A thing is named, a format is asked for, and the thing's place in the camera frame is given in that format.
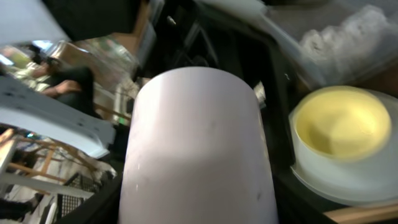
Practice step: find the pink cup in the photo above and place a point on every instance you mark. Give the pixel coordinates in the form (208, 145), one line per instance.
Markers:
(197, 152)

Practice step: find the yellow bowl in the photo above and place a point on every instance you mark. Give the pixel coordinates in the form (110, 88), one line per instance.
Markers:
(342, 123)

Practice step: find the white napkin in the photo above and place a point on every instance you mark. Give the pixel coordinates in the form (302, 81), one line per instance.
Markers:
(361, 44)

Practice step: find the pale grey plate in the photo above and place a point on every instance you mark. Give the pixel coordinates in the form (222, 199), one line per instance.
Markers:
(367, 182)

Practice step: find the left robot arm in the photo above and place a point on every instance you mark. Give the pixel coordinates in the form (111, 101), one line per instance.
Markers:
(31, 110)

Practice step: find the clear plastic storage bin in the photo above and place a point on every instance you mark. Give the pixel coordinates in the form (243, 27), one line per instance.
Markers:
(288, 21)

